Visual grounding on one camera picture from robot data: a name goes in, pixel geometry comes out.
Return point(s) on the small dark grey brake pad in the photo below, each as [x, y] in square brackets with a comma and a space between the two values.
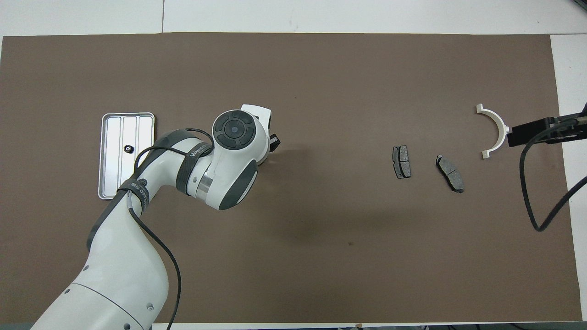
[402, 160]

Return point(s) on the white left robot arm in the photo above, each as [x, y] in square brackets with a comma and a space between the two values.
[124, 275]

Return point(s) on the large dark grey brake pad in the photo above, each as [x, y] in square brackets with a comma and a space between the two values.
[450, 173]

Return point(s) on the silver metal tray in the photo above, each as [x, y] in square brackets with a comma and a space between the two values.
[112, 151]

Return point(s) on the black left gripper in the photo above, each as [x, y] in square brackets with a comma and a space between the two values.
[275, 143]

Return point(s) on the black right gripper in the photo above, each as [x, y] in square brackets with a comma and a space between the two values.
[573, 133]

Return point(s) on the brown table mat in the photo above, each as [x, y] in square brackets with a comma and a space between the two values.
[348, 91]

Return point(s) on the small black bearing gear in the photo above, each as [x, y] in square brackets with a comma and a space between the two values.
[129, 148]

